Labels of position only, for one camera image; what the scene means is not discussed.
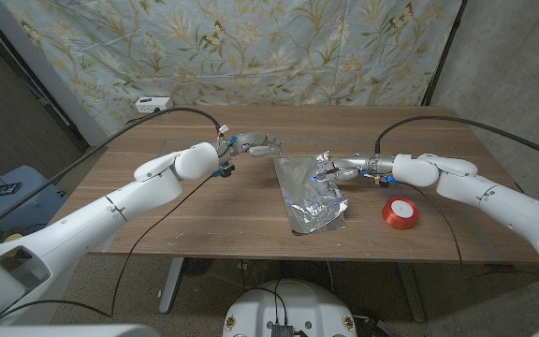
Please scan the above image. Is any white power strip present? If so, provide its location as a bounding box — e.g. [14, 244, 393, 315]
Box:
[134, 95, 175, 115]

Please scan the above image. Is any black backdrop stand pole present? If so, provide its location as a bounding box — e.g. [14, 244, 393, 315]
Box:
[419, 0, 467, 107]

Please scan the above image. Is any red tape roll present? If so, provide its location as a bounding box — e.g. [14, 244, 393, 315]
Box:
[381, 196, 420, 231]

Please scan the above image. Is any floral light blue backdrop cloth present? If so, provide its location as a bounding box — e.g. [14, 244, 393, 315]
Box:
[0, 0, 465, 137]

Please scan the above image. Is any crinkled aluminum foil sheet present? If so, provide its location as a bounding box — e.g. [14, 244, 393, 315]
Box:
[272, 150, 349, 236]

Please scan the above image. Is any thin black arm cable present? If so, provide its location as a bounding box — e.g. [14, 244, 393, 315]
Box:
[0, 175, 214, 322]
[398, 181, 539, 282]

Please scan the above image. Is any small grey box on base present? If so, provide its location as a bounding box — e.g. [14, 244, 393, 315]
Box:
[270, 322, 295, 337]

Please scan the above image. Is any grey metal table leg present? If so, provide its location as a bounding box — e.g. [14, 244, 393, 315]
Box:
[395, 261, 428, 324]
[158, 256, 186, 315]

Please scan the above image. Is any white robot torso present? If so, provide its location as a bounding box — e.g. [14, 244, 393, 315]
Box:
[0, 322, 539, 337]

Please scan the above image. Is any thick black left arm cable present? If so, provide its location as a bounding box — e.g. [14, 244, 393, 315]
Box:
[0, 107, 224, 240]

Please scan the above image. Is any thin black base cable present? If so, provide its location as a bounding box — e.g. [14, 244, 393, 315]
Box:
[240, 279, 290, 325]

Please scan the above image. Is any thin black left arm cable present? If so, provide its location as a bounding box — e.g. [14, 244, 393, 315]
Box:
[0, 175, 214, 322]

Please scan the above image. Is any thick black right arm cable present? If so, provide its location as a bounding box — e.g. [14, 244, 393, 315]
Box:
[374, 115, 539, 166]

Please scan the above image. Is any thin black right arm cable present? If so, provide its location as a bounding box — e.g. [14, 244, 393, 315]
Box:
[398, 181, 539, 282]

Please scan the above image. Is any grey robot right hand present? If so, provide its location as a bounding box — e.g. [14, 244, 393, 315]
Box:
[313, 153, 376, 183]

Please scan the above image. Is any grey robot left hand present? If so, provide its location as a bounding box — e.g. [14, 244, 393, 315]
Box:
[229, 131, 284, 160]

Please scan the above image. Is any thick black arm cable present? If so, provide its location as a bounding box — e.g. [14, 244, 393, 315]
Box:
[374, 115, 539, 166]
[0, 107, 224, 240]

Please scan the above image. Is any black label on bin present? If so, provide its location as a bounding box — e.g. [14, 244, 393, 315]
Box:
[0, 182, 23, 198]

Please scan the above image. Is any black power strip cable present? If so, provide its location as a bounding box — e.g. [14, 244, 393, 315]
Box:
[125, 108, 162, 125]

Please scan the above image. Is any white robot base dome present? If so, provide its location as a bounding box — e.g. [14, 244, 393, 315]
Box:
[221, 279, 358, 337]

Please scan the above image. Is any blue plastic bin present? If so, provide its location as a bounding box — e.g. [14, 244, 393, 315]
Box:
[0, 164, 67, 235]

